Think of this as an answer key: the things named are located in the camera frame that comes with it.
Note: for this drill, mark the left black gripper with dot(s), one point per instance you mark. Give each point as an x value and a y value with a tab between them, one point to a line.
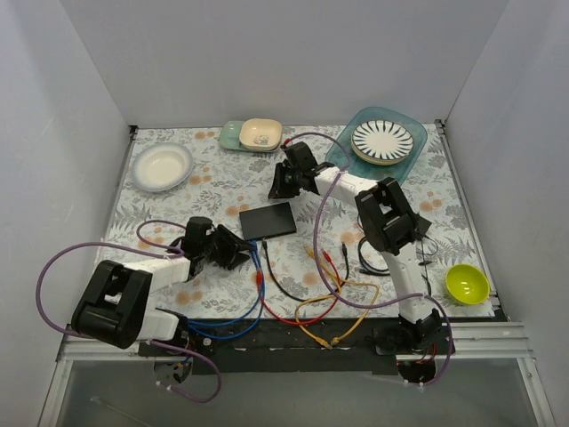
227	248

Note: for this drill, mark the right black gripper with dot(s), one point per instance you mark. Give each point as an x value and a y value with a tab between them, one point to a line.
287	176

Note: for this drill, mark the black network switch box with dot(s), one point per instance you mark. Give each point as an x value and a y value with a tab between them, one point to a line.
269	221

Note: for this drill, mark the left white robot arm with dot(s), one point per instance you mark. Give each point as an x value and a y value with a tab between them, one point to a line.
116	307

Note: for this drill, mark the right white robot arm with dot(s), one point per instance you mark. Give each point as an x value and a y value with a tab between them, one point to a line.
389	224

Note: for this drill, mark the floral patterned table mat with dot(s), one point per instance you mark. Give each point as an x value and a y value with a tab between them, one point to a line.
284	277

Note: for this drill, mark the beige square bowl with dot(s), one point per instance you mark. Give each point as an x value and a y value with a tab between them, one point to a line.
260	134

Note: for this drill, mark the green square dish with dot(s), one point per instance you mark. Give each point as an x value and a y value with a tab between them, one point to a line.
229	136

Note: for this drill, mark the striped white blue plate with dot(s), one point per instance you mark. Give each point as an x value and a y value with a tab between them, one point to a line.
382	142

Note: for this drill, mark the teal transparent plastic tray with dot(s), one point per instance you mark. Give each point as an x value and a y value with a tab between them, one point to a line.
341	152

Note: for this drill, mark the white blue-rimmed bowl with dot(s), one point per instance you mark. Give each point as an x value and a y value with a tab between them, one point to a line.
161	167

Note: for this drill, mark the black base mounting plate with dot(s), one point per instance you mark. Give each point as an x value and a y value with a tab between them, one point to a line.
271	346

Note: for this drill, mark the lime green bowl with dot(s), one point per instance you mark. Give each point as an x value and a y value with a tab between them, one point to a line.
467	284

